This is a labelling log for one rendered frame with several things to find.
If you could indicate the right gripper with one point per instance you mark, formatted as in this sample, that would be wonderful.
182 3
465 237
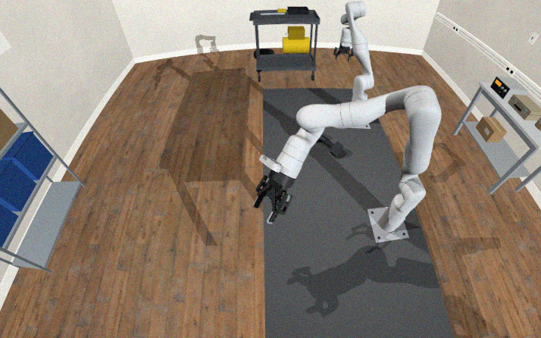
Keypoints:
343 50

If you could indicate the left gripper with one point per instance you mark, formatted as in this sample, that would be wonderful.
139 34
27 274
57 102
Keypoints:
275 186

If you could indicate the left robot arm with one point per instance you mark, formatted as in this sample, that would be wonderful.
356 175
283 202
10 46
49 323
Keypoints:
423 114

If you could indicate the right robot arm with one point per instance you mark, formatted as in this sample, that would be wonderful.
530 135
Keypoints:
359 45

